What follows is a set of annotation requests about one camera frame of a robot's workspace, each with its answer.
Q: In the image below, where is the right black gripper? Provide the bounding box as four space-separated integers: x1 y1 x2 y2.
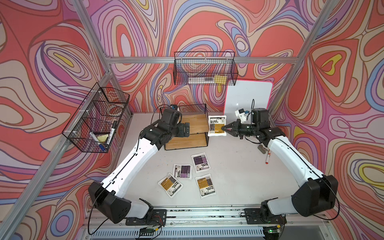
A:
221 119 258 139

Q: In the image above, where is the two-tier wooden wire shelf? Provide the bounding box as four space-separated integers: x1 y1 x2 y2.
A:
164 104 209 151

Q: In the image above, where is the purple coffee bag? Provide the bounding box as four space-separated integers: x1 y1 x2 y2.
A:
172 164 193 180
191 153 211 173

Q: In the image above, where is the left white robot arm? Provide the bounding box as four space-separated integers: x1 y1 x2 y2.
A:
88 105 190 224

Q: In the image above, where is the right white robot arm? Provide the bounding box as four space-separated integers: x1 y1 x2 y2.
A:
221 108 340 222

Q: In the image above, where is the pink-framed whiteboard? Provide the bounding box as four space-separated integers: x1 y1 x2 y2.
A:
224 80 273 124

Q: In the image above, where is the grey whiteboard eraser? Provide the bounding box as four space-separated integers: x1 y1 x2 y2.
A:
258 145 268 155

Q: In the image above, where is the red whiteboard marker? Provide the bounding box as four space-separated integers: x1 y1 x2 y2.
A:
265 150 271 165

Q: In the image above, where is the clear tube in back basket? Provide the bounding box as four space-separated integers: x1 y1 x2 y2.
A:
188 77 215 85

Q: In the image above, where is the yellow sponge in back basket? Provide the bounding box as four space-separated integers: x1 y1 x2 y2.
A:
214 75 228 85

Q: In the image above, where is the yellow sponge in basket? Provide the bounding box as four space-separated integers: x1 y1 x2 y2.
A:
214 75 228 85
97 134 109 143

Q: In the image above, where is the black marker in left basket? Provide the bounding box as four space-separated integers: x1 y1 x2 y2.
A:
106 121 118 145

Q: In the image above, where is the yellow sponge in left basket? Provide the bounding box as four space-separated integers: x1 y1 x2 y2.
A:
97 134 109 143

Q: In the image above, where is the blue-capped marker in basket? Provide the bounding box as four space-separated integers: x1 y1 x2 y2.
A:
89 132 107 153

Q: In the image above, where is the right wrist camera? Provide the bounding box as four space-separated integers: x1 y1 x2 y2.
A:
235 109 250 123

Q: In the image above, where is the back wall wire basket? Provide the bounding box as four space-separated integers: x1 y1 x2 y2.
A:
173 50 239 86

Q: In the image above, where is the wall wire basket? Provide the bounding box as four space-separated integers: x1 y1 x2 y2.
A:
62 83 130 153
173 50 239 86

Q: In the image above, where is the left wall wire basket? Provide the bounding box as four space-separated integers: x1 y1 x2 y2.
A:
62 83 130 153

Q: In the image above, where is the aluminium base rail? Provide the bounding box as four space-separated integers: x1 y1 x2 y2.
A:
77 205 338 240

